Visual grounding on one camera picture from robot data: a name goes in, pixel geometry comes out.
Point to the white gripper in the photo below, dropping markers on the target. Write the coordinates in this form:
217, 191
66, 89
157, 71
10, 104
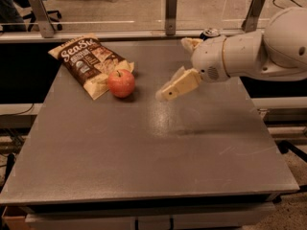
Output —
208, 58

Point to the red apple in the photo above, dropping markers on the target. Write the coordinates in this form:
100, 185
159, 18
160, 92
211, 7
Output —
121, 83

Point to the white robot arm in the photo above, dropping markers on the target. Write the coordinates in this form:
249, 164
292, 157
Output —
277, 53

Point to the brown chip bag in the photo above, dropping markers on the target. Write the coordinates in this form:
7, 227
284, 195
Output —
90, 63

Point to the blue soda can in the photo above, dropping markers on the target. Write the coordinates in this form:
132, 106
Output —
209, 33

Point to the metal railing bar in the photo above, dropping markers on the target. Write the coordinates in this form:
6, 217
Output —
62, 36

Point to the cardboard box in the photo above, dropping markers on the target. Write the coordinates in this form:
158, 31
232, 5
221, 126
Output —
15, 218

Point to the middle metal bracket post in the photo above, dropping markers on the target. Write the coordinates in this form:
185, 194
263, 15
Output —
170, 17

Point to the metal bracket post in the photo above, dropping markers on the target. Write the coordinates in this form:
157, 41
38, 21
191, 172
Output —
170, 17
251, 21
42, 19

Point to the right metal bracket post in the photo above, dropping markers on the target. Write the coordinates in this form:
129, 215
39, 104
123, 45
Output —
251, 21

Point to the left metal bracket post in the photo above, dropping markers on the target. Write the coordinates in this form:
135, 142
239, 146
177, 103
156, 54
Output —
42, 19

